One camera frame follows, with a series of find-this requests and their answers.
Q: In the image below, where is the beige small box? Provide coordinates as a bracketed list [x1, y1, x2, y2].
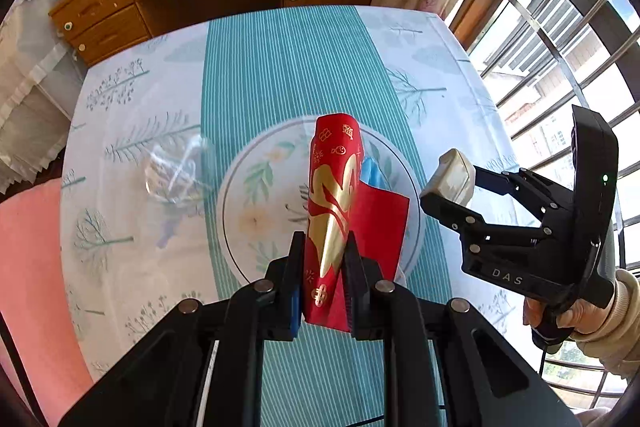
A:
[420, 148, 476, 206]

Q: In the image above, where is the teal white patterned tablecloth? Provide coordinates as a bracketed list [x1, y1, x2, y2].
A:
[60, 4, 622, 427]

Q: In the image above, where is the blue face mask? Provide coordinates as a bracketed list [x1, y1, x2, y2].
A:
[360, 156, 388, 190]

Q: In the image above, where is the pink bed cover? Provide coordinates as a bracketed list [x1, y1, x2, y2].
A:
[1, 179, 92, 426]

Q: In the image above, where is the clear plastic wrapper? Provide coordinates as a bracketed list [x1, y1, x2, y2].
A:
[143, 132, 213, 207]

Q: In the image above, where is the person's right hand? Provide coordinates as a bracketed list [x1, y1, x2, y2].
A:
[522, 296, 614, 343]

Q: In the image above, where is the window with metal grille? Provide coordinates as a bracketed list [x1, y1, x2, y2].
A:
[449, 0, 640, 408]

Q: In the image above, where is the red gold gift bag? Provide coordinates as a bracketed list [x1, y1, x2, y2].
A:
[304, 114, 409, 332]

